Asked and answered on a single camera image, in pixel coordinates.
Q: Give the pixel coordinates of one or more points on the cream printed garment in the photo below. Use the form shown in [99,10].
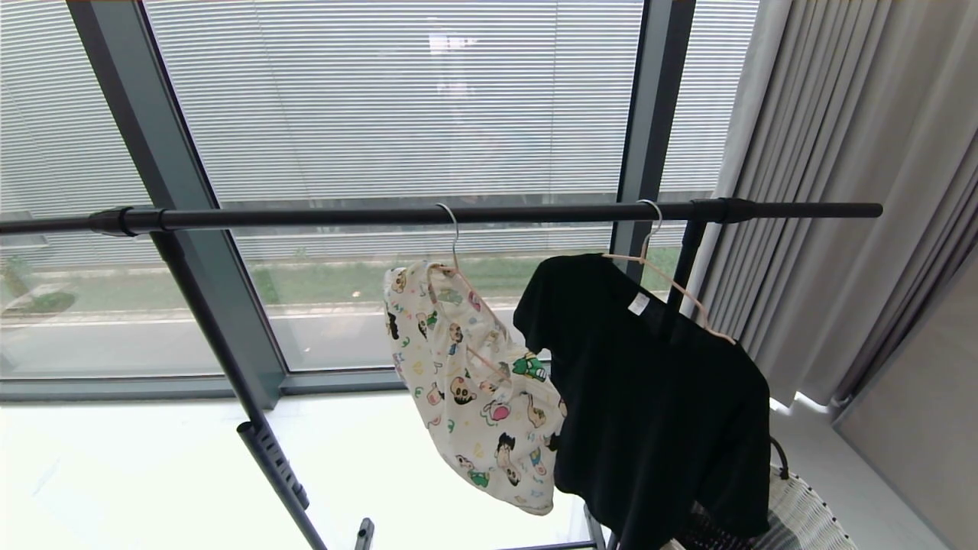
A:
[474,428]

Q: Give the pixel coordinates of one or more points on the window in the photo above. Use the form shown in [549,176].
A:
[382,92]

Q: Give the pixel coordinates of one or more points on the white laundry basket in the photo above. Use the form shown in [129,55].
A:
[810,519]

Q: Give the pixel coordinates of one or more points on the pink clothes hanger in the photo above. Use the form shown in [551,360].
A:
[672,284]
[454,229]

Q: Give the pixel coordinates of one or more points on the beige curtain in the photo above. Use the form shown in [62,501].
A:
[840,153]

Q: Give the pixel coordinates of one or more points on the black garment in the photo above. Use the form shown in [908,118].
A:
[657,412]

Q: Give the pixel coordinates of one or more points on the black clothes rack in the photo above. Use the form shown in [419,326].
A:
[344,216]

